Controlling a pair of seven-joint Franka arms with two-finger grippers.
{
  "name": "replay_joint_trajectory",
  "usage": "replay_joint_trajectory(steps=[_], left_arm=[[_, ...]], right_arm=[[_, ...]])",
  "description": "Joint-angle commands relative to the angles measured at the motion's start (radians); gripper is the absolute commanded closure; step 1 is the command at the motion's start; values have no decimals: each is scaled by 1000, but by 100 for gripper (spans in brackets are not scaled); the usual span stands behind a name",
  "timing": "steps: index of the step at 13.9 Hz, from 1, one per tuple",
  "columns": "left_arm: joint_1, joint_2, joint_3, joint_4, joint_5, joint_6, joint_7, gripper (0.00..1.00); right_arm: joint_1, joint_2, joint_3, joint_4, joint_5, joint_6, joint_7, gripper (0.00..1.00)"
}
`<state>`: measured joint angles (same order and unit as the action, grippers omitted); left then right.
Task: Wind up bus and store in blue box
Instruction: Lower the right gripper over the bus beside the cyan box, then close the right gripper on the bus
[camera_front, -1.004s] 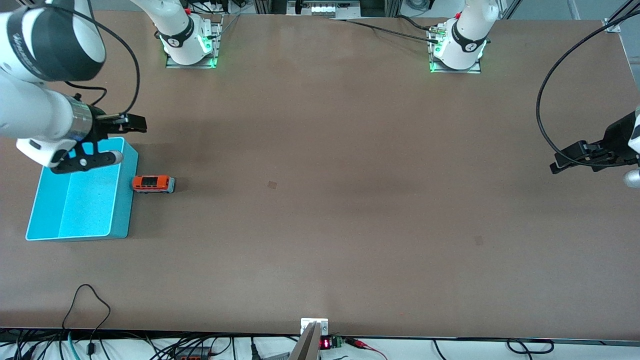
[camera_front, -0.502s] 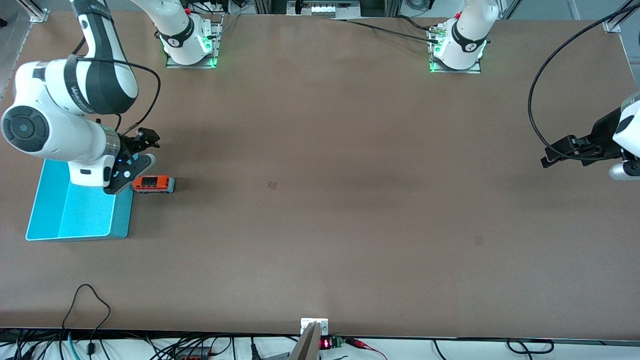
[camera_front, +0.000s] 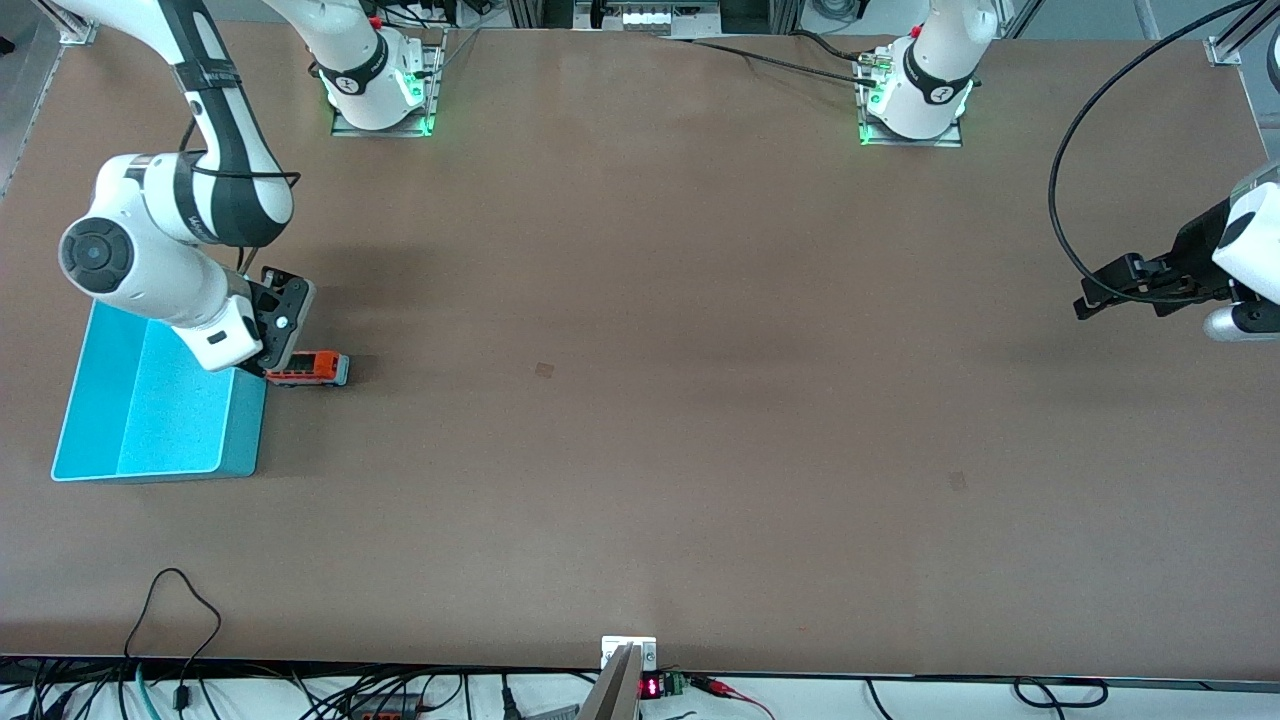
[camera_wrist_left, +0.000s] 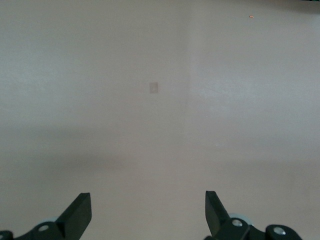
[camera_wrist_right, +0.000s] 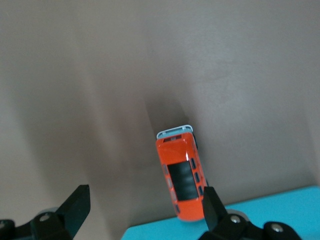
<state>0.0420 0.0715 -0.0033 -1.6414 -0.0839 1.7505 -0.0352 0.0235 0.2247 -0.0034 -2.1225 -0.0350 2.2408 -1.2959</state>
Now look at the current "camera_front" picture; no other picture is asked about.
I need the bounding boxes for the orange toy bus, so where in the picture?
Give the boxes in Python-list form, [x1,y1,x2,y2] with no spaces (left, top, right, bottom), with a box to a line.
[264,350,351,389]

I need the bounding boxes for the blue plastic box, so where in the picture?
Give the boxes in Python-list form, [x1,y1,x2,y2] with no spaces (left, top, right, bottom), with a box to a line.
[50,300,269,483]

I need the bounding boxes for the box with orange ports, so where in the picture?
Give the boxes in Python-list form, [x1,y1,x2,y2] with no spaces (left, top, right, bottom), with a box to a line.
[348,694,423,720]

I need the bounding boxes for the metal equipment rack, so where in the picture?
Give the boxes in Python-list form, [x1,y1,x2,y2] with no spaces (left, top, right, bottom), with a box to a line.
[505,0,801,36]

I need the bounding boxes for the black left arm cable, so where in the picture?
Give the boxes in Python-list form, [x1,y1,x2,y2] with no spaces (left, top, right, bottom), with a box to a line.
[1047,0,1246,304]

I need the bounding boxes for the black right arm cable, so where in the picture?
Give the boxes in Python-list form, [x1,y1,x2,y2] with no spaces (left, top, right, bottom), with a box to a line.
[178,118,302,273]

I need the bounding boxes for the aluminium frame corner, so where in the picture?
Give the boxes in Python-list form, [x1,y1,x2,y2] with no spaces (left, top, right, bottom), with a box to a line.
[1205,0,1280,67]
[35,0,99,47]

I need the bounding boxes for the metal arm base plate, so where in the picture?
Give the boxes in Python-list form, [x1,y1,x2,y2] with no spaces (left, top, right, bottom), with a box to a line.
[332,28,444,138]
[858,55,965,148]

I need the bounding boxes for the thin black looped cable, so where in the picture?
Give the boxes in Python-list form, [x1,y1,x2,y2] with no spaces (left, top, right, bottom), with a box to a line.
[122,568,223,713]

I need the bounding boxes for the black cable to arm base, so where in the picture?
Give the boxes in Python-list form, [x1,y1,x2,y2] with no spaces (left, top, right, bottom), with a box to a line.
[655,30,886,89]

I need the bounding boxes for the coiled black cable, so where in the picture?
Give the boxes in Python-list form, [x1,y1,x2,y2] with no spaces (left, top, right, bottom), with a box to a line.
[1012,677,1109,710]

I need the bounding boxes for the white mount plate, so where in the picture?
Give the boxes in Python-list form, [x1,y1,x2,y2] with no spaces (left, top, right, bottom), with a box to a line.
[601,636,658,671]

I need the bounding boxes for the grey aluminium mount bar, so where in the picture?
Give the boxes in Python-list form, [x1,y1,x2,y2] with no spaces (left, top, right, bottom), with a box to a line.
[575,643,642,720]

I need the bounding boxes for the red clip lead wires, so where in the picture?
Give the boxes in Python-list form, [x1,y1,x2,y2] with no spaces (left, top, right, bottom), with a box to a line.
[688,675,777,720]

